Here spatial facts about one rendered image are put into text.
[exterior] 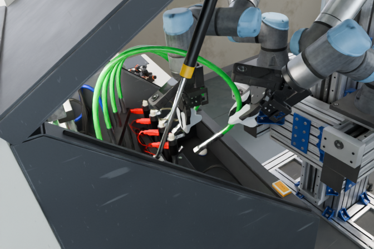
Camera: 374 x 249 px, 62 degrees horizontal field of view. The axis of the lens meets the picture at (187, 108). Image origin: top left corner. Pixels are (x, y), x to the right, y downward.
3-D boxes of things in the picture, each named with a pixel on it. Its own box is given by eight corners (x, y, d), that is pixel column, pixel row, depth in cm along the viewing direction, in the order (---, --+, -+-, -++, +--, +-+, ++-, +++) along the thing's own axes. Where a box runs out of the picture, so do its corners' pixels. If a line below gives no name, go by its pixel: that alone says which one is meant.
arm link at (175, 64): (174, 60, 78) (162, 51, 85) (176, 77, 81) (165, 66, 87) (200, 53, 81) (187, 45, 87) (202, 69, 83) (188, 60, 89)
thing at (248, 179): (304, 243, 94) (309, 207, 86) (292, 250, 92) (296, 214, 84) (205, 139, 143) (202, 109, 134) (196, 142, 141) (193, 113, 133)
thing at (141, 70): (161, 81, 156) (160, 71, 153) (141, 87, 152) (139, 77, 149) (146, 66, 174) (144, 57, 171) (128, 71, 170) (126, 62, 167)
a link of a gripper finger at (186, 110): (192, 126, 89) (190, 99, 85) (188, 128, 89) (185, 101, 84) (185, 118, 93) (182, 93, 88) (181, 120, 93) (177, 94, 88)
